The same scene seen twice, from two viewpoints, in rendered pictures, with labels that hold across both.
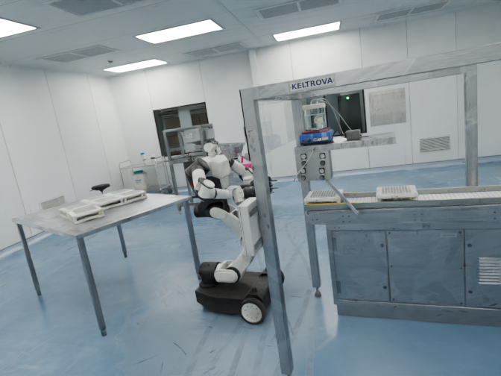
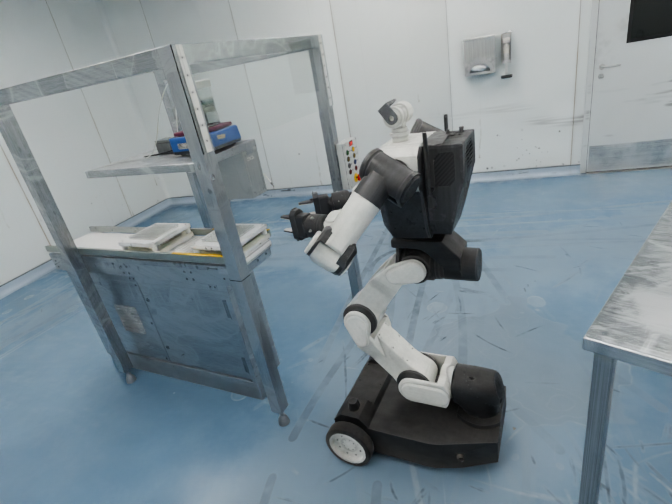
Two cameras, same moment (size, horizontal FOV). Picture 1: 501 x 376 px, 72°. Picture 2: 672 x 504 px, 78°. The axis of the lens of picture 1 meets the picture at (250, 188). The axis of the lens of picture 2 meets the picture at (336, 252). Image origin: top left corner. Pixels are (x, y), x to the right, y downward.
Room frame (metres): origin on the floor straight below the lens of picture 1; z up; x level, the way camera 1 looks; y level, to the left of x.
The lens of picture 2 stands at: (4.04, 0.17, 1.51)
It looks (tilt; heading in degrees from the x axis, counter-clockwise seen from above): 24 degrees down; 188
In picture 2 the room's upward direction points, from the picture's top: 11 degrees counter-clockwise
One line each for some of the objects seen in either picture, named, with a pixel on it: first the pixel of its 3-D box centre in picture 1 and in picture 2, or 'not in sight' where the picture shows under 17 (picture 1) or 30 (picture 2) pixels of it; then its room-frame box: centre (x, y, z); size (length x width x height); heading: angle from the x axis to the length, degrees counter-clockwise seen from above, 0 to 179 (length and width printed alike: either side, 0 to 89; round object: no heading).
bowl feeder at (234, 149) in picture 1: (237, 157); not in sight; (5.28, 0.13, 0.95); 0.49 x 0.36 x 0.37; 76
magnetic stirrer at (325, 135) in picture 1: (316, 136); (206, 138); (2.34, -0.49, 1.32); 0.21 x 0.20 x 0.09; 158
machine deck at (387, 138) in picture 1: (345, 142); (171, 159); (2.32, -0.68, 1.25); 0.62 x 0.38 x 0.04; 68
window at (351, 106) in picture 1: (330, 109); not in sight; (7.35, -1.90, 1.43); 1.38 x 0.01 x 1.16; 76
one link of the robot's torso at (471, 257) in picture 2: (211, 207); (437, 254); (2.72, 0.34, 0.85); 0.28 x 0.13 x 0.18; 68
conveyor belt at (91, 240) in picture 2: (410, 204); (149, 249); (2.16, -1.03, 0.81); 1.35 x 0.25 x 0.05; 68
